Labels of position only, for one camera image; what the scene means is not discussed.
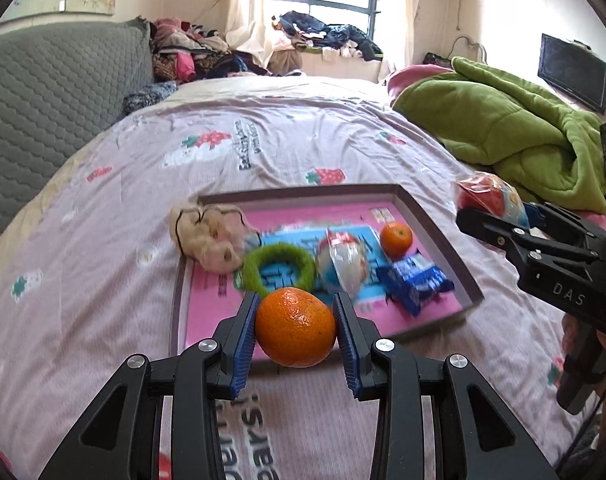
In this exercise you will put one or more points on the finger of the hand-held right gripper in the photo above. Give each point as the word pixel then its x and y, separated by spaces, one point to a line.
pixel 493 230
pixel 538 215

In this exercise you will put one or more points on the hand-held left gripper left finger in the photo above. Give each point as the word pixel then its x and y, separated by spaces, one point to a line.
pixel 243 345

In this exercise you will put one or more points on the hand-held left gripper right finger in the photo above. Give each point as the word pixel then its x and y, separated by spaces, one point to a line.
pixel 348 350

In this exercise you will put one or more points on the blue toy egg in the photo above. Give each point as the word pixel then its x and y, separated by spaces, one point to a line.
pixel 488 197

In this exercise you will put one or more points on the orange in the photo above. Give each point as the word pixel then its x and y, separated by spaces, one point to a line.
pixel 295 327
pixel 396 239

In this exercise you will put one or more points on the red and white toy egg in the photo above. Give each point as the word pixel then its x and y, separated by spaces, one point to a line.
pixel 343 265

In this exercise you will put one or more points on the blue snack packet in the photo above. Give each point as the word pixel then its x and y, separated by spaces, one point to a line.
pixel 413 280

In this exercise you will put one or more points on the cream plush toy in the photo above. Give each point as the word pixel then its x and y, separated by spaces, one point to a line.
pixel 208 245

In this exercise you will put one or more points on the shallow cardboard box pink book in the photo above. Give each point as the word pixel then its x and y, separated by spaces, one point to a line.
pixel 308 195

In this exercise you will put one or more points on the green blanket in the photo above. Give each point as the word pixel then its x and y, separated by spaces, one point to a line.
pixel 498 125

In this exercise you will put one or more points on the pink book with blue label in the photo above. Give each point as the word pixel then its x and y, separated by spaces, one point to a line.
pixel 293 215

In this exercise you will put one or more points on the black television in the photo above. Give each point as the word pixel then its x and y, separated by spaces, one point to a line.
pixel 573 72

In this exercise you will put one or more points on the dark pink pillow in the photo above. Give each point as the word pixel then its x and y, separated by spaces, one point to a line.
pixel 413 77

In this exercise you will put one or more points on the cream curtain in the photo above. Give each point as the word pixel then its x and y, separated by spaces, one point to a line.
pixel 248 5
pixel 415 10

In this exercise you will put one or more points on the pile of dark clothes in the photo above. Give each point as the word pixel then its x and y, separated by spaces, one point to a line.
pixel 333 35

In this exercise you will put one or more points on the dark patterned cloth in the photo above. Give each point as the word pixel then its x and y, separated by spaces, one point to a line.
pixel 148 97

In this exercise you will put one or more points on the pile of mixed clothes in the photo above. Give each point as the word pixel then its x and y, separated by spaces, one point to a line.
pixel 193 50

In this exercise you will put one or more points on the grey quilted headboard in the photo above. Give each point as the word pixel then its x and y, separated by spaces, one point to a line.
pixel 43 110

